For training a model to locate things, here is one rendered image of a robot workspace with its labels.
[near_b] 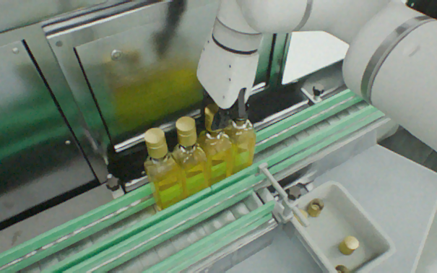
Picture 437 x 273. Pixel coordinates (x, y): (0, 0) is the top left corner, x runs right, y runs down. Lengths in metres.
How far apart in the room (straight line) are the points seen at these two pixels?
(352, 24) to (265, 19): 0.11
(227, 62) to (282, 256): 0.57
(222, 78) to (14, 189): 0.52
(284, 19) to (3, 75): 0.44
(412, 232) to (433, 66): 0.81
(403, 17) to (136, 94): 0.50
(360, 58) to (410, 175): 0.88
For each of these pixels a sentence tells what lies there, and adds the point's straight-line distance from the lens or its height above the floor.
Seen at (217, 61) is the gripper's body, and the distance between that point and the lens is 0.54.
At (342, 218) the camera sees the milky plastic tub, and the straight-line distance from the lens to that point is 0.99.
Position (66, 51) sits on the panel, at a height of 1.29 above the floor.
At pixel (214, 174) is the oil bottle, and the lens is 0.73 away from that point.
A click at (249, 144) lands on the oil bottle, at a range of 0.71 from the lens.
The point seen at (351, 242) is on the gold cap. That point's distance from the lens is 0.92.
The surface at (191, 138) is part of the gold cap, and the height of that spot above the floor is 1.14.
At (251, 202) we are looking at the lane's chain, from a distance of 0.83.
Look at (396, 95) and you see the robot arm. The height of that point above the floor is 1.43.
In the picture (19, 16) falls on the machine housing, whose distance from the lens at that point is 0.56.
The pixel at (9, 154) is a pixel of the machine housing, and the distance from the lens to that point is 0.77.
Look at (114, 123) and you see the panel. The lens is 0.72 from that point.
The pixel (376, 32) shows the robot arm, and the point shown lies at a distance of 0.32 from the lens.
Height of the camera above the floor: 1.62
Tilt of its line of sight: 52 degrees down
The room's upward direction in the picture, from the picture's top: straight up
